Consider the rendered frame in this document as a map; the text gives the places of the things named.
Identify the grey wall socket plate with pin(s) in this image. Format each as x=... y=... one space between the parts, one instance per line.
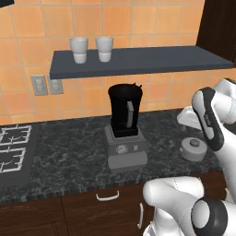
x=56 y=86
x=39 y=85

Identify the dark wooden cupboard front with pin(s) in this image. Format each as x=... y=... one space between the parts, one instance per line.
x=30 y=219

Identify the white cup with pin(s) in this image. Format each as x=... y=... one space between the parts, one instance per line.
x=79 y=49
x=104 y=47

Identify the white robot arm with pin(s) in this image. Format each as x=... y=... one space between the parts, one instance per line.
x=172 y=196

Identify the grey blender with black jar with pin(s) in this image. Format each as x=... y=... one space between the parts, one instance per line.
x=124 y=144

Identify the dark wooden drawer front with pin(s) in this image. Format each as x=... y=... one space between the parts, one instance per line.
x=83 y=198
x=213 y=186

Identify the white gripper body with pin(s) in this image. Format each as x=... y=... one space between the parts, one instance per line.
x=189 y=117

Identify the dark wooden wall cupboard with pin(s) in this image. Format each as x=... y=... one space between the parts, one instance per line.
x=218 y=27

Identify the dark extractor hood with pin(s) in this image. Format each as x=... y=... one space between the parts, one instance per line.
x=6 y=2

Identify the dark wooden cupboard door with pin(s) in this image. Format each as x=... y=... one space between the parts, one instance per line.
x=98 y=221

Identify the grey hob with white grates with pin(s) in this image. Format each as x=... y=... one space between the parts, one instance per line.
x=15 y=153

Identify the dark grey wall shelf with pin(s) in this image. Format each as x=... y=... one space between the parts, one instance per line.
x=138 y=61

